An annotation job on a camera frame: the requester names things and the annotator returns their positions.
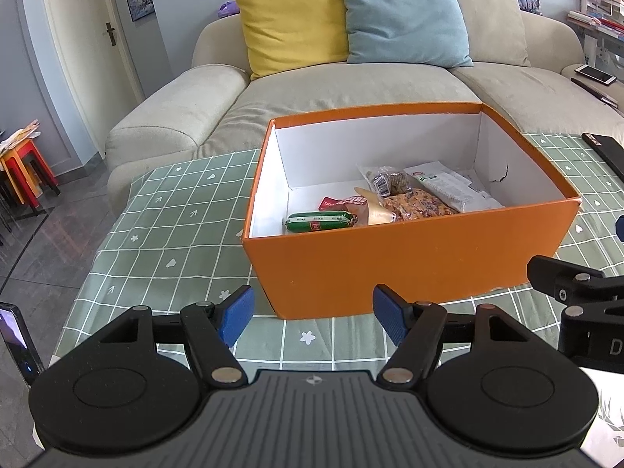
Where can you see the beige sofa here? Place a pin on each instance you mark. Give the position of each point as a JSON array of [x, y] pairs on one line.
[[317, 92]]

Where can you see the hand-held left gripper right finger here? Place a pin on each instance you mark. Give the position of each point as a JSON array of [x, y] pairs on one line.
[[390, 314]]

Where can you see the beige pillow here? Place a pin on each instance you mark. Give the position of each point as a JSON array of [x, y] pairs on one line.
[[492, 24]]

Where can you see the clear packet of brown snacks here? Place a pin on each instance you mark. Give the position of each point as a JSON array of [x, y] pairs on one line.
[[390, 183]]

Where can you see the pile of papers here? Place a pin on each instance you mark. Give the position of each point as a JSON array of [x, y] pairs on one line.
[[19, 136]]

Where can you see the white and grey snack packet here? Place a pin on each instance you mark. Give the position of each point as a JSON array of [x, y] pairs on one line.
[[448, 183]]

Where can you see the white door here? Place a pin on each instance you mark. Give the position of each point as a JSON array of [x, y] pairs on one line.
[[83, 19]]

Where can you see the red and yellow stools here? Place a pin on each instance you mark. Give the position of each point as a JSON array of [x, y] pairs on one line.
[[44, 175]]

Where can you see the orange cardboard box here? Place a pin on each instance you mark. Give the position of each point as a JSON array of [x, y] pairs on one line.
[[390, 263]]

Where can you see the cluttered white rack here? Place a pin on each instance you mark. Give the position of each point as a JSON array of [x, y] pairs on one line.
[[602, 14]]

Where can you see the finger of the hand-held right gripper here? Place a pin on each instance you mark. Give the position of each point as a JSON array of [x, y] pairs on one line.
[[560, 280], [620, 228]]

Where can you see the black smartphone playing video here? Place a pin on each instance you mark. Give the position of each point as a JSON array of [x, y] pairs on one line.
[[17, 341]]

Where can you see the orange stool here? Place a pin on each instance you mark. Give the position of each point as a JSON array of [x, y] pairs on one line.
[[12, 170]]

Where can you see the white smartphone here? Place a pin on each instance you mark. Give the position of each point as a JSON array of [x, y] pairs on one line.
[[594, 74]]

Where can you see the black notebook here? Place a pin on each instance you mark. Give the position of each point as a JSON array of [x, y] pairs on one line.
[[609, 153]]

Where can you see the orange spicy snack packet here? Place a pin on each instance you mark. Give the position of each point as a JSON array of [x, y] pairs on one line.
[[419, 204]]

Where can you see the purple plush toy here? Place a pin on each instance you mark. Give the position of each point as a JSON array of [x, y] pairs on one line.
[[227, 9]]

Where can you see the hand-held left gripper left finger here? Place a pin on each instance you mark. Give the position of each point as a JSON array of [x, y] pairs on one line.
[[236, 314]]

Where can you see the tan snack packet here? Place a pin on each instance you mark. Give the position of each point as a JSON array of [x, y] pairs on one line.
[[375, 212]]

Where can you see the yellow pillow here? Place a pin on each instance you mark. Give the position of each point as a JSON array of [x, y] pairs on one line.
[[292, 24]]

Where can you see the green sausage stick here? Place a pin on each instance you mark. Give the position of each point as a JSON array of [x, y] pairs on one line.
[[317, 222]]

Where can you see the light blue pillow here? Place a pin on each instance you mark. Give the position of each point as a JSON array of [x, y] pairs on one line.
[[404, 19]]

